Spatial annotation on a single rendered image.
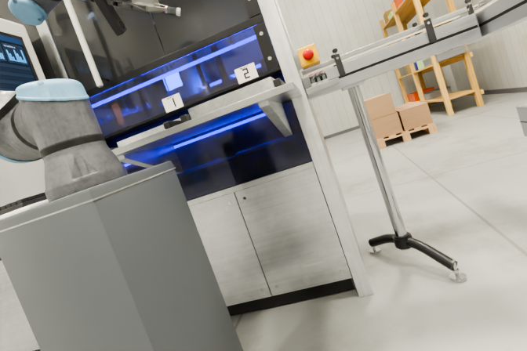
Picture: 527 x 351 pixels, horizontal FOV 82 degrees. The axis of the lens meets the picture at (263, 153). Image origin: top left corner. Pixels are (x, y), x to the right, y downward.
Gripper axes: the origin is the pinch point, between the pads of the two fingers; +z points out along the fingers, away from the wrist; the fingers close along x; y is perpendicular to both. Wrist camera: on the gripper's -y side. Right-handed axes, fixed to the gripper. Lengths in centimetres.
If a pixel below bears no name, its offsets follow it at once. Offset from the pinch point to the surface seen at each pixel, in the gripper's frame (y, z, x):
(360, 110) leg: -27, 79, 15
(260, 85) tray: -9.9, 30.1, -19.1
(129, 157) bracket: -44.4, -6.7, -14.1
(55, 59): -39, -54, 43
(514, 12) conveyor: 20, 107, 1
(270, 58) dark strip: -13.7, 37.1, 19.7
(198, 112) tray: -21.7, 14.2, -18.2
